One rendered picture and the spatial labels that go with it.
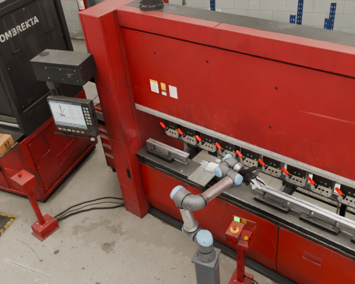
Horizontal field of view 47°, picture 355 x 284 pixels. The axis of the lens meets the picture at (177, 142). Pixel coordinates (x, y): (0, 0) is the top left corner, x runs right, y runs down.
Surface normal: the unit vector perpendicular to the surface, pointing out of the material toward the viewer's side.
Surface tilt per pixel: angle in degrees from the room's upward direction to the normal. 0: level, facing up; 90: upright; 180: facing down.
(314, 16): 90
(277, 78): 90
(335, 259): 90
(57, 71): 90
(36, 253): 0
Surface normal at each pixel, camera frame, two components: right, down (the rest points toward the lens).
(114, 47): 0.78, 0.31
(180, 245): -0.10, -0.80
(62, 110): -0.36, 0.59
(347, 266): -0.62, 0.52
